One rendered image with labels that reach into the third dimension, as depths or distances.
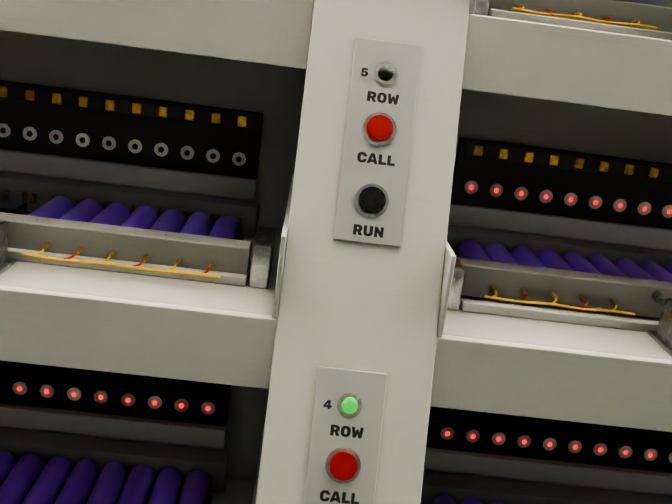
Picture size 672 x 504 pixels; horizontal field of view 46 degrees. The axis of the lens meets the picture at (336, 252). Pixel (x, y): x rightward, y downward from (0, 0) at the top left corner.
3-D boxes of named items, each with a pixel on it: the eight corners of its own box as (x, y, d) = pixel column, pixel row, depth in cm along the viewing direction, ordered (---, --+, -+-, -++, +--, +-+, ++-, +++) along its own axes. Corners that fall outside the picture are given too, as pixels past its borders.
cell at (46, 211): (74, 221, 59) (45, 244, 53) (49, 218, 59) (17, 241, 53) (74, 197, 59) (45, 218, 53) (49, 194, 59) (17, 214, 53)
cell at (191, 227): (211, 237, 60) (198, 262, 54) (186, 234, 60) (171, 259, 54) (213, 213, 59) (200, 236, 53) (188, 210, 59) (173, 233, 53)
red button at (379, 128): (392, 142, 47) (395, 116, 47) (365, 139, 47) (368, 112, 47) (390, 146, 48) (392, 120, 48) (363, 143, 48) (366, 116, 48)
